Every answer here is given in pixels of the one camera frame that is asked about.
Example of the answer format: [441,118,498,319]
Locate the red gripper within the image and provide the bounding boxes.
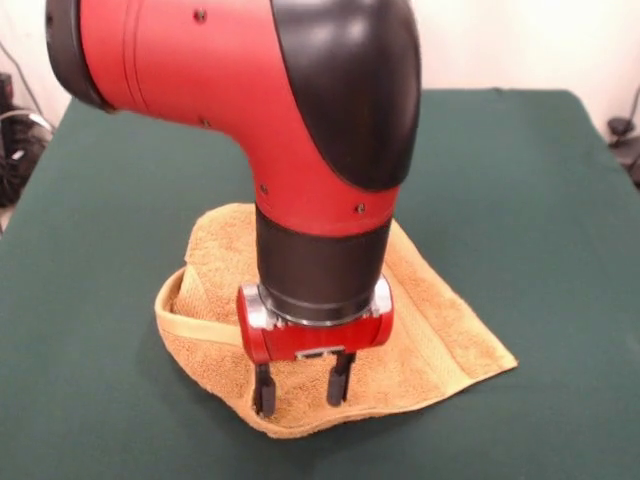
[235,276,396,419]

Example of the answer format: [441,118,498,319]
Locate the yellow-orange terry towel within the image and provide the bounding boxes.
[153,202,519,440]

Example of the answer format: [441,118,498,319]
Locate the dark green tablecloth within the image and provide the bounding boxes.
[0,88,640,480]

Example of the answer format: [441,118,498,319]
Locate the black equipment with cables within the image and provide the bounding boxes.
[0,72,55,207]

